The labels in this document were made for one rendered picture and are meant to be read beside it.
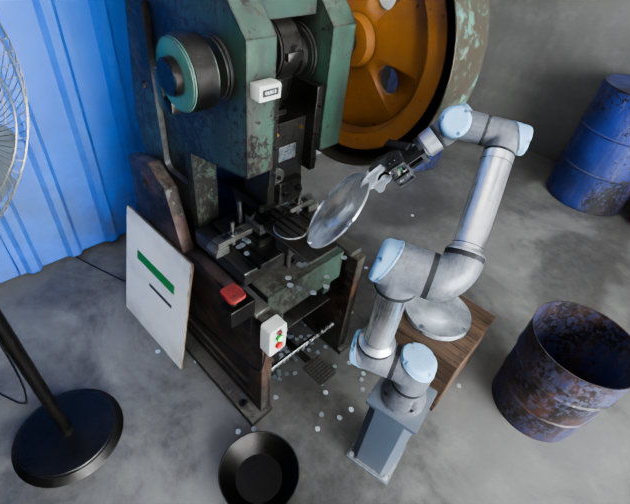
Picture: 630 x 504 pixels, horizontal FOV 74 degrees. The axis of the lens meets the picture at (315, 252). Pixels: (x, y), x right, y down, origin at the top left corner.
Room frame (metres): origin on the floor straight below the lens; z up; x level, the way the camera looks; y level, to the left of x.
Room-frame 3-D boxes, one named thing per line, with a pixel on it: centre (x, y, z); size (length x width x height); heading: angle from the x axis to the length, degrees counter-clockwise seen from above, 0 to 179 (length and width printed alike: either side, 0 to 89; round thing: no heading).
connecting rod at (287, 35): (1.25, 0.20, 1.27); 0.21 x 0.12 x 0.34; 50
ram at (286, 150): (1.22, 0.16, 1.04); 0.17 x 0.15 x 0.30; 50
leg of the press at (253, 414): (1.13, 0.48, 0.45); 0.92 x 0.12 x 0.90; 50
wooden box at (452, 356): (1.24, -0.57, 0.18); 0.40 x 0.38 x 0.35; 53
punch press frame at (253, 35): (1.34, 0.31, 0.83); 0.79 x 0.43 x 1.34; 50
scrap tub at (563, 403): (1.09, -1.11, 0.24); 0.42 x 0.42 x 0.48
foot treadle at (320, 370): (1.16, 0.09, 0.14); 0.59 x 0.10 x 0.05; 50
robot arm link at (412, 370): (0.76, -0.35, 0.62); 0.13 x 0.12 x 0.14; 73
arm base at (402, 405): (0.76, -0.36, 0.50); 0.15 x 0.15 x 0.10
